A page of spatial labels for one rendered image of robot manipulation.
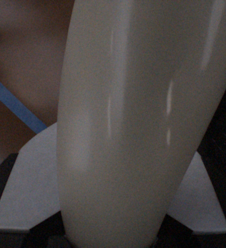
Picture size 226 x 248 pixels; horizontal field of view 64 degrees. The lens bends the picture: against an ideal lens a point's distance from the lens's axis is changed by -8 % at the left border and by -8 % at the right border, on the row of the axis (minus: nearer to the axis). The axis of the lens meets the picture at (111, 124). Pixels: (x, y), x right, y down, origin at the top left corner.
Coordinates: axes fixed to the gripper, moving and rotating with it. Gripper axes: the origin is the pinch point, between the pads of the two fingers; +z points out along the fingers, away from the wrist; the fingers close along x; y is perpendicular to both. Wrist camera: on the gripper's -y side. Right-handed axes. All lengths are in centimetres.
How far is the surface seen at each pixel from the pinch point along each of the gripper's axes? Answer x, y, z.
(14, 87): -54, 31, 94
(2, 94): -63, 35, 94
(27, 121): -49, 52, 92
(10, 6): -52, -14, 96
